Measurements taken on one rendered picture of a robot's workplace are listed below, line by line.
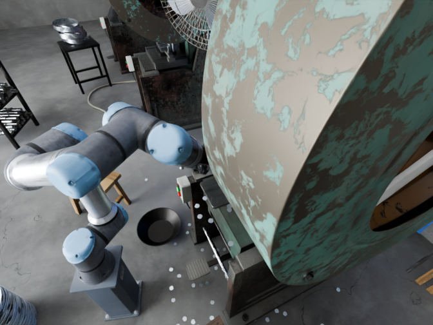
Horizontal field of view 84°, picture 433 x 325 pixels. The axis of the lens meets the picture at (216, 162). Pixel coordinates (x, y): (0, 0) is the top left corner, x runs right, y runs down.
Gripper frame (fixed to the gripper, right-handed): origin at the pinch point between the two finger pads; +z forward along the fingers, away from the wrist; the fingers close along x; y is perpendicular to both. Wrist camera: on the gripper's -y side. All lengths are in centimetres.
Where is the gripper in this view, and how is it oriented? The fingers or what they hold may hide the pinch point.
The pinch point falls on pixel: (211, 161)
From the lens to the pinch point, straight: 78.0
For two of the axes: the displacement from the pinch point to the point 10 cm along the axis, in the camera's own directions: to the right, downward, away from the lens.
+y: -9.7, -1.6, 1.7
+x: -1.7, 9.8, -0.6
